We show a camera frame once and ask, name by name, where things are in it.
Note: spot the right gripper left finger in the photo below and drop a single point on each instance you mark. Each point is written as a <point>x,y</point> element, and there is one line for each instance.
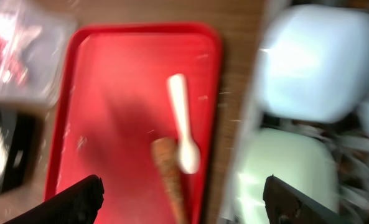
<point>78,204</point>

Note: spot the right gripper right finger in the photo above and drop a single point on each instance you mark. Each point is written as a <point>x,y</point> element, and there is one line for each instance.
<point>286,205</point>

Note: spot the green bowl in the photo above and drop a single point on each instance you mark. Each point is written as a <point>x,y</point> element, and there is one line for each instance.
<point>303,162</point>

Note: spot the white plastic spoon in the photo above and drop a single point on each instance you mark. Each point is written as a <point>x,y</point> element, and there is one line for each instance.
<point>188,155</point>

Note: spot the light blue bowl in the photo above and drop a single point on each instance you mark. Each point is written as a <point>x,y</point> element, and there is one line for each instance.
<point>313,63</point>

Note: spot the red snack wrapper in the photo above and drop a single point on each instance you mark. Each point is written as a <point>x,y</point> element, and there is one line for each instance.
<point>12,68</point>

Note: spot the grey dishwasher rack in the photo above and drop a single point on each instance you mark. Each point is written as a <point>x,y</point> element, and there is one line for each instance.
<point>346,140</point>

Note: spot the black waste tray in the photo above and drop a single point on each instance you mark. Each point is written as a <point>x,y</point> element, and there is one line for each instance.
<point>21,129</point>

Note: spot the red plastic tray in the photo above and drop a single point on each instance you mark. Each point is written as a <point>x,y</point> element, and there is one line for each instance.
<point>114,103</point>

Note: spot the clear plastic bin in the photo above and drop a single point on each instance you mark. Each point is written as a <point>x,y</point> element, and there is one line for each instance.
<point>43,57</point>

